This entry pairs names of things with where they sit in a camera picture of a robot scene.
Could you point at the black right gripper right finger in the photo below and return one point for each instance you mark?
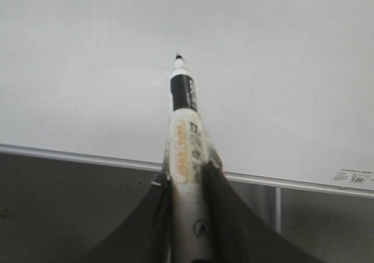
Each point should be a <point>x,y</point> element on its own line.
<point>239,234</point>

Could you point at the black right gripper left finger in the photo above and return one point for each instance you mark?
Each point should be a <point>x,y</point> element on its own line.
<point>144,235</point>

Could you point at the white black whiteboard marker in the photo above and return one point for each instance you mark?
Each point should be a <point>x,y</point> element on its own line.
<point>187,153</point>

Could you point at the white barcode label sticker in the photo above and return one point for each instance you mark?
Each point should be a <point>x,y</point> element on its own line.
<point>353,176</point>

